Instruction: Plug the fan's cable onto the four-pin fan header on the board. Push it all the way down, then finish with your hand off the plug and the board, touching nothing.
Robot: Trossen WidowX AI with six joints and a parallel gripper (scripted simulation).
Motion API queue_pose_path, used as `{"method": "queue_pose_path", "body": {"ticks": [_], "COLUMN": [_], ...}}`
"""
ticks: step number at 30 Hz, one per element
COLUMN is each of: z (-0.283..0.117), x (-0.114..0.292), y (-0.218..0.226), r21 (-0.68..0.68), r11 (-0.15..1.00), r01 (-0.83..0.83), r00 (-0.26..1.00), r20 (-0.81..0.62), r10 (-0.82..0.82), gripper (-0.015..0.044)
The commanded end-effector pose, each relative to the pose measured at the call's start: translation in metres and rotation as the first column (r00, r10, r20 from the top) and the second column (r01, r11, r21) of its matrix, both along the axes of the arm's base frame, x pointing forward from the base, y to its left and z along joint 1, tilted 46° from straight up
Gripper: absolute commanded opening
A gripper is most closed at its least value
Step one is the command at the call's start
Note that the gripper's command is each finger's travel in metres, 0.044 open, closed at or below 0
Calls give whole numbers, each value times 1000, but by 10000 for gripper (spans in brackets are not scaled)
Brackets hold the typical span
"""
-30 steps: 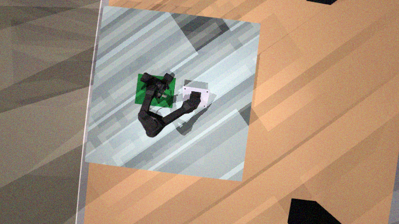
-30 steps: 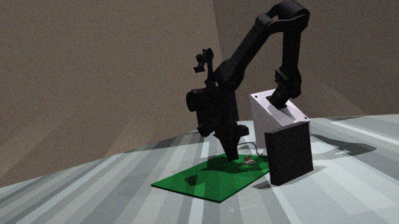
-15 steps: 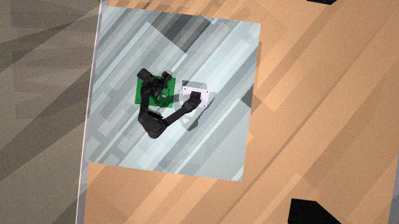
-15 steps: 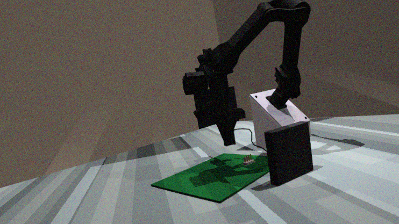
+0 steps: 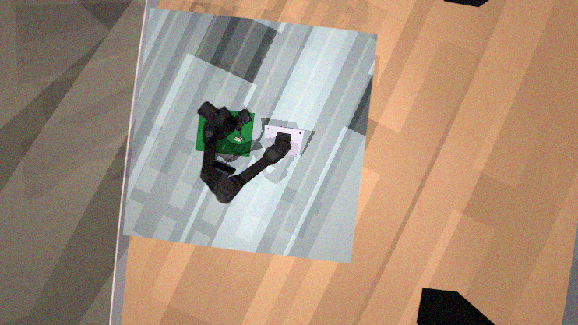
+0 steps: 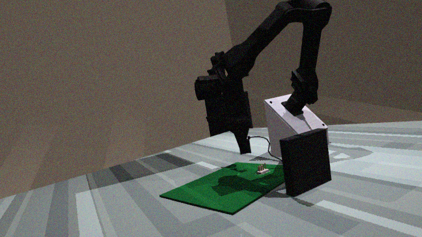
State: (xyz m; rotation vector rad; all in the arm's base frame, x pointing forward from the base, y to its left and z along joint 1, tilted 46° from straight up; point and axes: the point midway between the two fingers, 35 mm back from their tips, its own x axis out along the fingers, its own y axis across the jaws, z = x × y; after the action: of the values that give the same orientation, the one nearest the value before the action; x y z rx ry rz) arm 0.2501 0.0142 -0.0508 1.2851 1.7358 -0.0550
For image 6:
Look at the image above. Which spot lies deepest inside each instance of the green circuit board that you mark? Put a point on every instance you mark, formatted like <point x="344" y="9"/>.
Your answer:
<point x="231" y="188"/>

